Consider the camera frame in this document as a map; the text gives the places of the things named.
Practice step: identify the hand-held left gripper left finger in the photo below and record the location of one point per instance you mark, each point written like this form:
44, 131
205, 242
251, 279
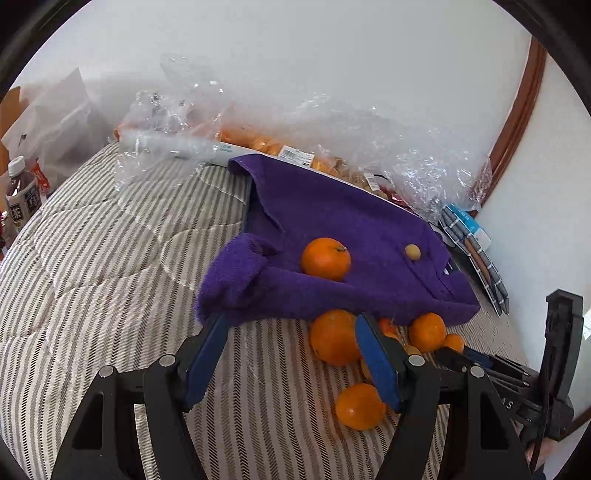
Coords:
208, 357

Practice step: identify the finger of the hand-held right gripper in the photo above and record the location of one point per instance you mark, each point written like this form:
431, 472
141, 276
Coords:
505, 368
450, 359

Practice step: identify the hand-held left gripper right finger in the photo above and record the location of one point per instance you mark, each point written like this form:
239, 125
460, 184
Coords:
376, 362

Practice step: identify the large orange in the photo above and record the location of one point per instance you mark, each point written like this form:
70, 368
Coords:
333, 339

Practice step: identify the small orange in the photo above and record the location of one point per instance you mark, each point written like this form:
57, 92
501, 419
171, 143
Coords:
454, 343
389, 328

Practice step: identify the medium orange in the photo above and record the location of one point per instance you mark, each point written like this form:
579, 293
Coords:
358, 408
427, 332

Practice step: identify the small yellow kumquat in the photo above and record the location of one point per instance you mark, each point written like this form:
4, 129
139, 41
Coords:
412, 252

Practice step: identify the orange with green stem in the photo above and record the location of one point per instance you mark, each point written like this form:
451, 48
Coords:
325, 258

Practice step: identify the striped quilted blanket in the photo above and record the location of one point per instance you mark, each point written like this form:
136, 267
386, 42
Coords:
115, 286

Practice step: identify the white and blue box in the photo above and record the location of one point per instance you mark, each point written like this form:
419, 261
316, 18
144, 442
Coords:
473, 228

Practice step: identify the purple towel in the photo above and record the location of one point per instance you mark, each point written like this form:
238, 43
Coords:
341, 221

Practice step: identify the large clear plastic bag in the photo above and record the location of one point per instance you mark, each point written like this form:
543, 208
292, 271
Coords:
406, 147

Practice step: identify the white tray of oranges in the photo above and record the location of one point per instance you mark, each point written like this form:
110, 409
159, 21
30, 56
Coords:
265, 148

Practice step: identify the crumpled clear plastic bag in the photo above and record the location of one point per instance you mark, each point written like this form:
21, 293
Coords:
161, 134

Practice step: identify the red snack packet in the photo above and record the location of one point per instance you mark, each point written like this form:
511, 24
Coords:
40, 177

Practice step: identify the dark tea bottle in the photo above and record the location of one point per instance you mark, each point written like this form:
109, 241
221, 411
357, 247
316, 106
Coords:
21, 198

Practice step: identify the white paper bag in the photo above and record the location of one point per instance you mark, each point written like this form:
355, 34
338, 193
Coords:
60, 120

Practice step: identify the brown wooden door frame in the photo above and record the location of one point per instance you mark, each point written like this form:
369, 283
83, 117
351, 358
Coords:
521, 106

